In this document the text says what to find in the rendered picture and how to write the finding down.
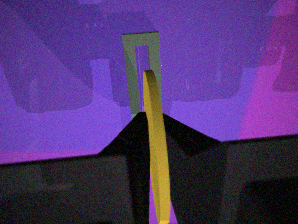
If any gold coin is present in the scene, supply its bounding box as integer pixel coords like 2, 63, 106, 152
143, 70, 170, 224

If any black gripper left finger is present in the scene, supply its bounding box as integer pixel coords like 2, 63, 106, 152
0, 112, 150, 224

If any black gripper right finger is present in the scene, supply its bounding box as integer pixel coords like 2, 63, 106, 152
163, 113, 298, 224

